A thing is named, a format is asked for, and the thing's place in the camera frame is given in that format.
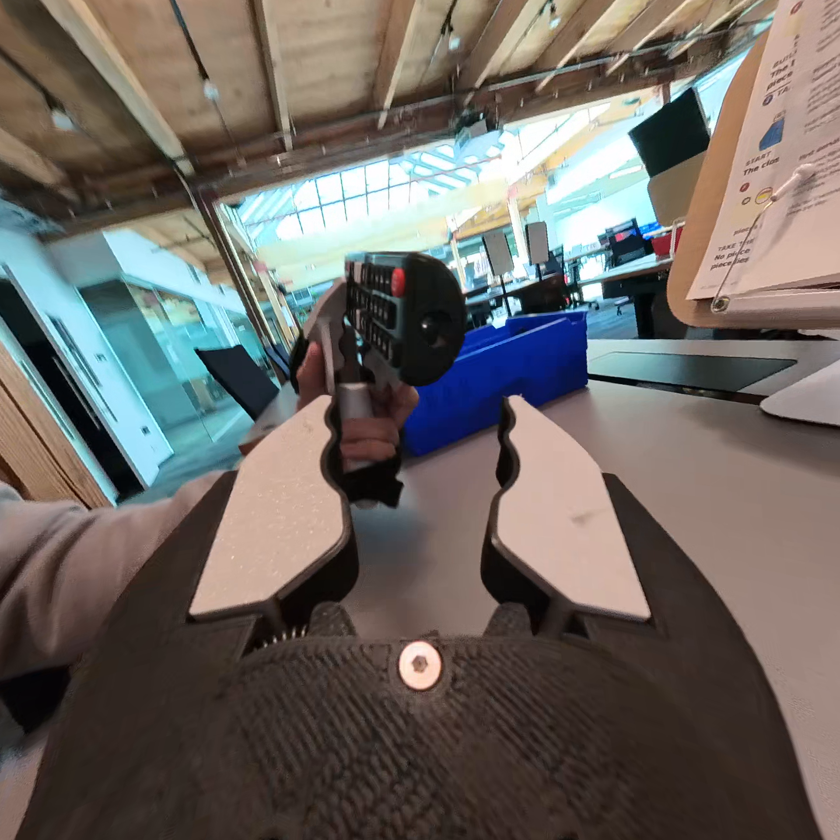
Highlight black board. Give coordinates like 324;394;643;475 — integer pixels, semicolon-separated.
195;344;280;421

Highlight printed instruction sheet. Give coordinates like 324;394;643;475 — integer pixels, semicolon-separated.
686;0;840;299

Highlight black desk panel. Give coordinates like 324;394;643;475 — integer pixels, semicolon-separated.
587;351;798;395

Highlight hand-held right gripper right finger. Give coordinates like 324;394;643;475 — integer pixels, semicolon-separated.
481;395;652;632

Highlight person's left forearm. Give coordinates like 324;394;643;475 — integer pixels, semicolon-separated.
0;469;227;683

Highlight person's left hand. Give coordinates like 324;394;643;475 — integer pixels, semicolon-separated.
297;341;419;463

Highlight blue plastic bin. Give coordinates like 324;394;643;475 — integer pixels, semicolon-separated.
402;310;589;457

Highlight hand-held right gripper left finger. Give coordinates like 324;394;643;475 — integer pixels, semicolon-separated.
189;394;360;621

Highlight black remote control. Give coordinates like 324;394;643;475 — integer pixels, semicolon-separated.
344;251;468;388

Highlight wooden document stand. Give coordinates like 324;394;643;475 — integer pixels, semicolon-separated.
666;29;840;329

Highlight grey desk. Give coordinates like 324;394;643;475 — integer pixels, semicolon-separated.
236;338;840;840

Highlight wire page holder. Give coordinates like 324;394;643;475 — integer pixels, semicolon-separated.
714;164;818;312

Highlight black monitor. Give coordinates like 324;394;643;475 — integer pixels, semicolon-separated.
628;87;713;178

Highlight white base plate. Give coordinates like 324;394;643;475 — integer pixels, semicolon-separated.
760;357;840;427

